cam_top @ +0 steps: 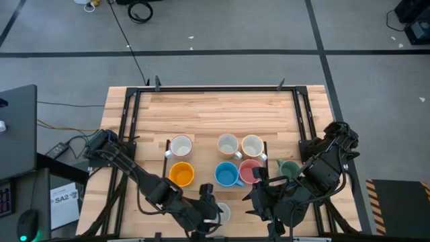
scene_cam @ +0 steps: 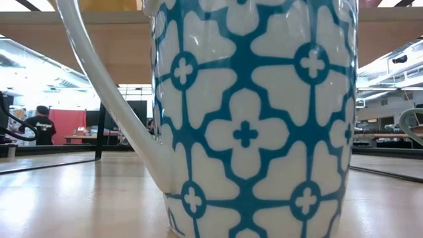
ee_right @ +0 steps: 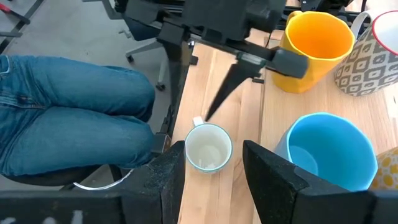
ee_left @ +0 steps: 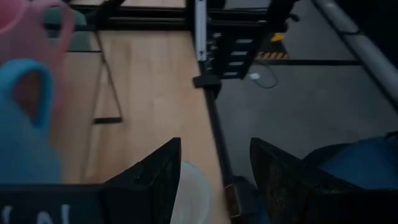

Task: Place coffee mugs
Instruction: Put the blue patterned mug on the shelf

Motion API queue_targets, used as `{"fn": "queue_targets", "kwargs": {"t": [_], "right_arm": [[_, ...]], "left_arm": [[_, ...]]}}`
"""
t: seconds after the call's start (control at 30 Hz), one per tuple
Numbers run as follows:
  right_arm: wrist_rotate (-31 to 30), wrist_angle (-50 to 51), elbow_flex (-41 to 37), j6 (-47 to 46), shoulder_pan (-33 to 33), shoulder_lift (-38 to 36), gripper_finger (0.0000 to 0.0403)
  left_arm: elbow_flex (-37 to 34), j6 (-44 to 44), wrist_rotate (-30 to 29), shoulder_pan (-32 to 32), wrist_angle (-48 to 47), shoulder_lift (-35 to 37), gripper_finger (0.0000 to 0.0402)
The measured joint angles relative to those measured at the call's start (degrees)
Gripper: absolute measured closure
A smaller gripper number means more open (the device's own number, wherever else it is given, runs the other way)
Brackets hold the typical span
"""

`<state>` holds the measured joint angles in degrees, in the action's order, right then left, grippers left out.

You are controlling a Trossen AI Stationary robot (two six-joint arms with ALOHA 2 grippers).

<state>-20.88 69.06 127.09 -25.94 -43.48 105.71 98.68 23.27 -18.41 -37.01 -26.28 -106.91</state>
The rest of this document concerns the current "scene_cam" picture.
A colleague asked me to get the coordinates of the wooden background bench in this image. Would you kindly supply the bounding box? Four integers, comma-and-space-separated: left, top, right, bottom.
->
352, 132, 423, 149

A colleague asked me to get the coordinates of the plain yellow mug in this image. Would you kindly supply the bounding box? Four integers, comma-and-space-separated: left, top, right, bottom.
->
77, 0, 143, 13

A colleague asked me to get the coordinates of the white blue floral mug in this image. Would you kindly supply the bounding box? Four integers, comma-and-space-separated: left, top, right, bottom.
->
56, 0, 360, 238

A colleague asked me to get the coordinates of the black divider panel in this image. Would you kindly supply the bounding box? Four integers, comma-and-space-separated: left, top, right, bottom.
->
127, 100, 148, 128

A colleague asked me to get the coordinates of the red divider panel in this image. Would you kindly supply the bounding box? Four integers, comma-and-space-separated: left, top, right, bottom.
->
48, 108, 87, 145

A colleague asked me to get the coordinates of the wooden background table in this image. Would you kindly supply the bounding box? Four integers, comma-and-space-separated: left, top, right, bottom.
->
64, 134, 120, 145

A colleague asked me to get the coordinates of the plain green mug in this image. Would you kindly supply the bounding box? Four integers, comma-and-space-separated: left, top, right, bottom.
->
398, 108, 423, 147

